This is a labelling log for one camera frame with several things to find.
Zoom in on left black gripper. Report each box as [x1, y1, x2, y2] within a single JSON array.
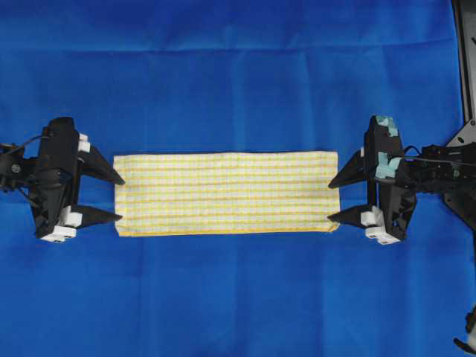
[[28, 117, 125, 243]]

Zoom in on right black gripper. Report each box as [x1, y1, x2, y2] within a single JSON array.
[[327, 115, 417, 245]]

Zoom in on yellow striped towel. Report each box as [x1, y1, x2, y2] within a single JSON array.
[[114, 151, 340, 237]]

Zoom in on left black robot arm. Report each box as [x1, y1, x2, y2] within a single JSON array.
[[1, 117, 125, 243]]

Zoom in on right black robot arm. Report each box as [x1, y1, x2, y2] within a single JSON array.
[[328, 115, 475, 245]]

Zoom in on blue table cloth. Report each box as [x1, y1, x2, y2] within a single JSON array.
[[1, 1, 475, 356]]

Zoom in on black white clip object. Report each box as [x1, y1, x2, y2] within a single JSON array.
[[453, 306, 475, 356]]

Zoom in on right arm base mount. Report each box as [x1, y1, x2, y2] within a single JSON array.
[[444, 1, 475, 231]]

